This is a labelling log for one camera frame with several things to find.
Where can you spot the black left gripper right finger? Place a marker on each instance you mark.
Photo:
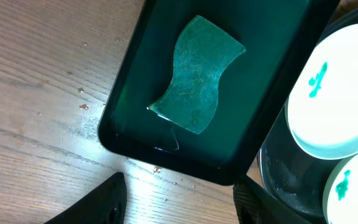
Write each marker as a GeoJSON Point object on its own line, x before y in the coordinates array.
{"type": "Point", "coordinates": [255, 206]}

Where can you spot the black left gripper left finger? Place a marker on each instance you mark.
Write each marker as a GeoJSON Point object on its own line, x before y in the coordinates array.
{"type": "Point", "coordinates": [106, 204]}

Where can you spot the mint green plate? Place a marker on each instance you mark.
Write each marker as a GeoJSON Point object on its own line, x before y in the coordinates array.
{"type": "Point", "coordinates": [340, 196]}
{"type": "Point", "coordinates": [322, 109]}

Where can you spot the green sponge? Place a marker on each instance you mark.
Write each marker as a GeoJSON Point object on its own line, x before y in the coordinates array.
{"type": "Point", "coordinates": [202, 53]}

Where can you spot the round black tray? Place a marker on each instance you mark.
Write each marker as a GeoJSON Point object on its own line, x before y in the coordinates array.
{"type": "Point", "coordinates": [294, 177]}

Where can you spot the rectangular black tray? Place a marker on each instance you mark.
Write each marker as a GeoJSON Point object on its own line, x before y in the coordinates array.
{"type": "Point", "coordinates": [279, 37]}

